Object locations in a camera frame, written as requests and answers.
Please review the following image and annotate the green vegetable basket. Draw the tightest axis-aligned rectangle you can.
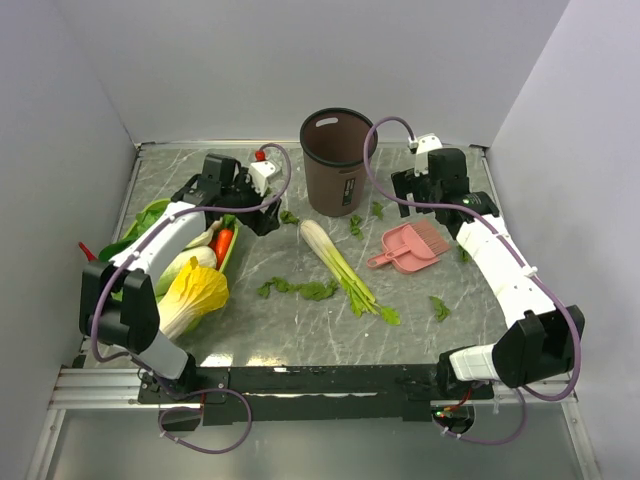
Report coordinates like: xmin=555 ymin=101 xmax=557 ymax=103
xmin=117 ymin=197 xmax=241 ymax=336

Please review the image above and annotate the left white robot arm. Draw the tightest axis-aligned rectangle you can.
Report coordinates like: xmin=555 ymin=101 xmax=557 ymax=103
xmin=79 ymin=149 xmax=282 ymax=402

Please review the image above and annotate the celery stalk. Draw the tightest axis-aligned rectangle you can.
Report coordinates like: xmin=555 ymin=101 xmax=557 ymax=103
xmin=299 ymin=220 xmax=401 ymax=326

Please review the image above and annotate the aluminium frame rail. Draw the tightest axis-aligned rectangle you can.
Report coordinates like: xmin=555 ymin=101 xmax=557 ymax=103
xmin=48 ymin=368 xmax=569 ymax=410

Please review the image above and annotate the green scrap under right arm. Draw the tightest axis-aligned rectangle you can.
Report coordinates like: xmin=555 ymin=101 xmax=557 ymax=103
xmin=457 ymin=245 xmax=471 ymax=263

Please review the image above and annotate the yellow napa cabbage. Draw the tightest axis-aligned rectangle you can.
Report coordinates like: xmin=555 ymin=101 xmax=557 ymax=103
xmin=158 ymin=258 xmax=230 ymax=340

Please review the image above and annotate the green scrap right of bin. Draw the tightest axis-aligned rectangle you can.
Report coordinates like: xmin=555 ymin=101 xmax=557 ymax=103
xmin=371 ymin=201 xmax=384 ymax=220

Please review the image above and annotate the green scrap front right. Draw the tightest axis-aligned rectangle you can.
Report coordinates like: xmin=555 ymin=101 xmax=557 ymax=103
xmin=429 ymin=296 xmax=451 ymax=322

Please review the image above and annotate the red chili pepper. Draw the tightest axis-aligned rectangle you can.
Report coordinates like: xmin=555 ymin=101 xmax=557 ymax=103
xmin=78 ymin=242 xmax=97 ymax=262

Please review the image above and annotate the pink dustpan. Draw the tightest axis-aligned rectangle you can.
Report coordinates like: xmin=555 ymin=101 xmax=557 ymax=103
xmin=367 ymin=220 xmax=450 ymax=274

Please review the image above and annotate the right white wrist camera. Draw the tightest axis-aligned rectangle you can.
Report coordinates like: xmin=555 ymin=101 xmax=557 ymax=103
xmin=408 ymin=133 xmax=443 ymax=177

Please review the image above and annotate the orange carrot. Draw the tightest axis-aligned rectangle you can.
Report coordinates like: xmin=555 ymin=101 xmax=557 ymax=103
xmin=213 ymin=228 xmax=234 ymax=267

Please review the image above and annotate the white green bok choy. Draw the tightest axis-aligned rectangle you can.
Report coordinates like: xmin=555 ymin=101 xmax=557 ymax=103
xmin=154 ymin=246 xmax=217 ymax=297

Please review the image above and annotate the green leafy lettuce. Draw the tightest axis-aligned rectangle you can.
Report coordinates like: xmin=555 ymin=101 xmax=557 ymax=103
xmin=98 ymin=199 xmax=170 ymax=262

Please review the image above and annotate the pink hand brush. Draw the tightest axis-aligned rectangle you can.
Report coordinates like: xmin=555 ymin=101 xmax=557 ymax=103
xmin=382 ymin=220 xmax=451 ymax=259

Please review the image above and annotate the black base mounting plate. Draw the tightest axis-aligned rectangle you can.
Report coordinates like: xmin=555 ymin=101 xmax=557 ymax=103
xmin=138 ymin=364 xmax=494 ymax=426

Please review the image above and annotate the long green paper scrap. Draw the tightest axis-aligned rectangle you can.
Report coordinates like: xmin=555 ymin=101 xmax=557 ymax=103
xmin=257 ymin=277 xmax=339 ymax=301

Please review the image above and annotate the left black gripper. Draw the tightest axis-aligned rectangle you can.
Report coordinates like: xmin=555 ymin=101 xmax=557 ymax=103
xmin=222 ymin=168 xmax=282 ymax=236

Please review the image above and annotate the brown trash bin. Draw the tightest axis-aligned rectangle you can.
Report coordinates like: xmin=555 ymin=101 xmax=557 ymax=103
xmin=299 ymin=107 xmax=373 ymax=217

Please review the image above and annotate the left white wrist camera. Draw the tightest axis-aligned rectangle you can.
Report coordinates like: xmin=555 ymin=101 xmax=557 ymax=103
xmin=248 ymin=160 xmax=281 ymax=197

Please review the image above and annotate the green scrap by bin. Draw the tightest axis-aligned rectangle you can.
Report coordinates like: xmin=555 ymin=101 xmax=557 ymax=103
xmin=349 ymin=215 xmax=364 ymax=240

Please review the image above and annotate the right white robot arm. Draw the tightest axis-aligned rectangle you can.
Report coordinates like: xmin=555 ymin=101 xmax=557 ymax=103
xmin=391 ymin=146 xmax=585 ymax=399

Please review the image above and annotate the green scrap near celery root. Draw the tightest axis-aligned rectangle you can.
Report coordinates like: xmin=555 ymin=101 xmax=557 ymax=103
xmin=279 ymin=210 xmax=300 ymax=225

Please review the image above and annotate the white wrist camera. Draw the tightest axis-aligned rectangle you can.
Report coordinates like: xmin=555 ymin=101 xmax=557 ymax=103
xmin=408 ymin=133 xmax=443 ymax=177
xmin=248 ymin=160 xmax=281 ymax=197

